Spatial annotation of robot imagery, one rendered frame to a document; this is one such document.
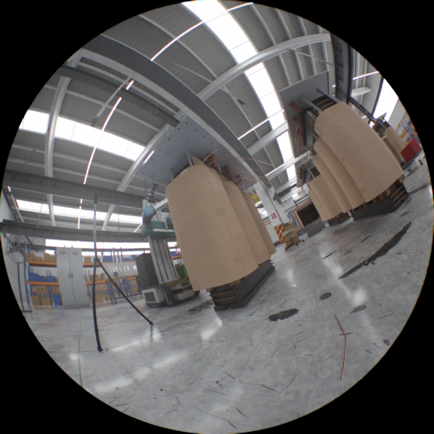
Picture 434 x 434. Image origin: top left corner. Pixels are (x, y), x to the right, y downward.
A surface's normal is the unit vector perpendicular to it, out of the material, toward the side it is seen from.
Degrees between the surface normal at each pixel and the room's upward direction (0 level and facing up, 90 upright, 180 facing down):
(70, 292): 90
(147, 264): 90
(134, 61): 180
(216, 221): 90
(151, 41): 174
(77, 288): 90
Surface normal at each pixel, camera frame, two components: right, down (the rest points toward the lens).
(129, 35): 0.42, 0.83
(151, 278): 0.77, -0.47
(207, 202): 0.01, -0.36
